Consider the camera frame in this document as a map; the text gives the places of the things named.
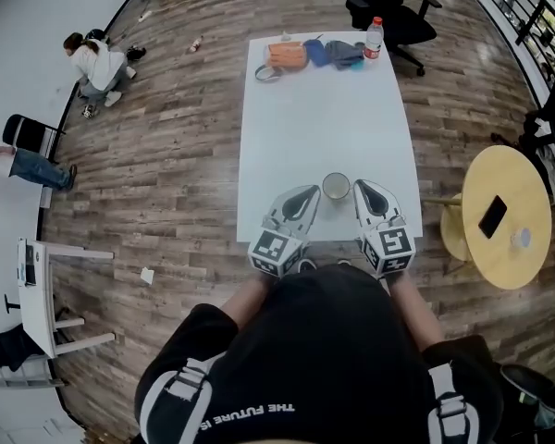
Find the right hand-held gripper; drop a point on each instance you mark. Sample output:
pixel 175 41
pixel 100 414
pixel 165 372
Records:
pixel 388 250

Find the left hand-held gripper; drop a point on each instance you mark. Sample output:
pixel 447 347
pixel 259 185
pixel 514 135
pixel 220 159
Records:
pixel 275 252

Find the person's left forearm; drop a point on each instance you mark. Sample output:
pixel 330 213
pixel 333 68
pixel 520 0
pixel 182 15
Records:
pixel 250 299

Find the person's right forearm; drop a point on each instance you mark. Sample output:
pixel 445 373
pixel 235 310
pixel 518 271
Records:
pixel 416 312

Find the person's left shoe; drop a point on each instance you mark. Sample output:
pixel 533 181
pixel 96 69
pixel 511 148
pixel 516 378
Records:
pixel 307 264

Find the person's shoe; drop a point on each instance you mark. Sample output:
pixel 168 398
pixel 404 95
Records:
pixel 307 264
pixel 344 262

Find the person's right shoe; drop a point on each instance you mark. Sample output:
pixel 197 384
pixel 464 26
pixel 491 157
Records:
pixel 344 262

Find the white rectangular table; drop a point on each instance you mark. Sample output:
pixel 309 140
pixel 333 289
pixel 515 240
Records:
pixel 324 123

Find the black smartphone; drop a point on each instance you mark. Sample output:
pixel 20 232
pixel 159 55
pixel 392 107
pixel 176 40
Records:
pixel 492 217

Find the round wooden side table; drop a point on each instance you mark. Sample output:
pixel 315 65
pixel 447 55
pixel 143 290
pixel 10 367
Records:
pixel 509 248

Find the teal round lid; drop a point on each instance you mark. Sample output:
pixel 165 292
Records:
pixel 357 65

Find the person's black t-shirt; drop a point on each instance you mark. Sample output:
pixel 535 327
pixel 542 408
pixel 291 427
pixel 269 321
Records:
pixel 324 354

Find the orange bag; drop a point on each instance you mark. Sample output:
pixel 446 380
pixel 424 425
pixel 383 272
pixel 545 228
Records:
pixel 287 56

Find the grey cloth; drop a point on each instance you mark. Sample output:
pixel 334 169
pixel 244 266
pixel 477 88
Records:
pixel 344 53

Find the blue pouch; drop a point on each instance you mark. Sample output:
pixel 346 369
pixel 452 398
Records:
pixel 316 53

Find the white paper scrap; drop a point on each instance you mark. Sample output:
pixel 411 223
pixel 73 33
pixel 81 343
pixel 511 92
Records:
pixel 147 276

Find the clear plastic water bottle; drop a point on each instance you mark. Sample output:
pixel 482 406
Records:
pixel 373 40

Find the small floor litter can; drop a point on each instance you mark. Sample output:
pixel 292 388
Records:
pixel 195 44

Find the black mesh chair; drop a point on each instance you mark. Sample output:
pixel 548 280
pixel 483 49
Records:
pixel 536 391

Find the white power strip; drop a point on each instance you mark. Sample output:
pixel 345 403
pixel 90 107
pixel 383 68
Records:
pixel 144 16

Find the black metal railing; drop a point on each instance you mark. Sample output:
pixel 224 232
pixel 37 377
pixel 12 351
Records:
pixel 527 12

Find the black device box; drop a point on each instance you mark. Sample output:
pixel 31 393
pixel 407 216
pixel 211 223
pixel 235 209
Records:
pixel 29 266

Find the black folding chair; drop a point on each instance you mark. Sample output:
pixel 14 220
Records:
pixel 28 134

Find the white desk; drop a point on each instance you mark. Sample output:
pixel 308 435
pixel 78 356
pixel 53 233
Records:
pixel 34 308

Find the metal stepladder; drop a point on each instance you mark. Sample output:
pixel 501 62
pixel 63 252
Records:
pixel 9 377

